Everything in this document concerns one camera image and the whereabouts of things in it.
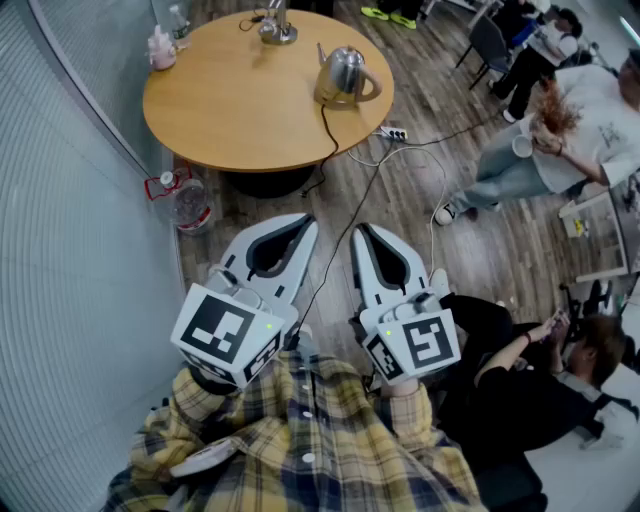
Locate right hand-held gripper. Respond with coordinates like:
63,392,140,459
349,222,463,386

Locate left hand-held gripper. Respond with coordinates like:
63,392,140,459
169,213,320,391

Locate silver electric kettle beige handle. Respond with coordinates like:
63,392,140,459
313,42,384,108

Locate person's right forearm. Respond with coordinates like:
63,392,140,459
377,375,441,441

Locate person's left forearm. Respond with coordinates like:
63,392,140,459
144,367,261,451

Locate phone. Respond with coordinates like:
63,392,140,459
542,308,570,342

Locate yellow plaid shirt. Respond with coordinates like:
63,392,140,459
102,349,489,512

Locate white chest device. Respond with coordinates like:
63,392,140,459
169,438,242,479

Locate white shelf unit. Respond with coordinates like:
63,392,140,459
558,191,633,284

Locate silver desk lamp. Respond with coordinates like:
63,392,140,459
257,0,300,46

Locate pink cup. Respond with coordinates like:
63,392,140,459
146,24,178,71

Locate clear bottle green label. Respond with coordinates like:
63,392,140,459
168,4,193,51

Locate dark chair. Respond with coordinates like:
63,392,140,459
455,14,514,91

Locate long black cable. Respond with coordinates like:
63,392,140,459
285,147,396,351

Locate black table pedestal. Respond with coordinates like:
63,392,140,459
223,163,317,199

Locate white cable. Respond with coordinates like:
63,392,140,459
347,144,449,281

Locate large water jug red handle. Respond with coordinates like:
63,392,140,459
144,167,217,237

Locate black kettle cord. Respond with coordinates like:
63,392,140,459
298,102,340,198

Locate black floor cable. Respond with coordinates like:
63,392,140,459
405,112,507,147

